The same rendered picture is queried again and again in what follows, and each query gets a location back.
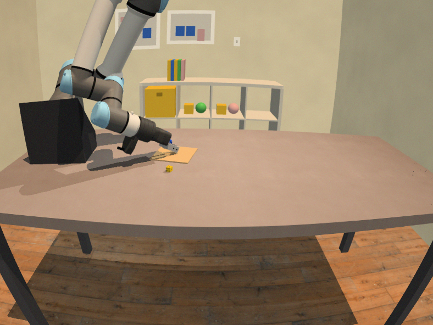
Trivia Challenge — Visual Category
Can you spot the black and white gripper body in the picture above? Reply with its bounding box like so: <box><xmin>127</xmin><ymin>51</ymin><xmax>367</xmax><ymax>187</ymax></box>
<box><xmin>117</xmin><ymin>111</ymin><xmax>172</xmax><ymax>155</ymax></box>

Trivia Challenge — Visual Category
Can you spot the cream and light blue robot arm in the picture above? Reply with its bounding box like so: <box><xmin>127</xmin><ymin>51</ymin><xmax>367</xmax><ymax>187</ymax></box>
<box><xmin>50</xmin><ymin>0</ymin><xmax>169</xmax><ymax>133</ymax></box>

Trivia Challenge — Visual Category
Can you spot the orange flat mat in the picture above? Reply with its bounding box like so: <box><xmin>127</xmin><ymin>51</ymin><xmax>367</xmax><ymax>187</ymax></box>
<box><xmin>150</xmin><ymin>147</ymin><xmax>198</xmax><ymax>164</ymax></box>

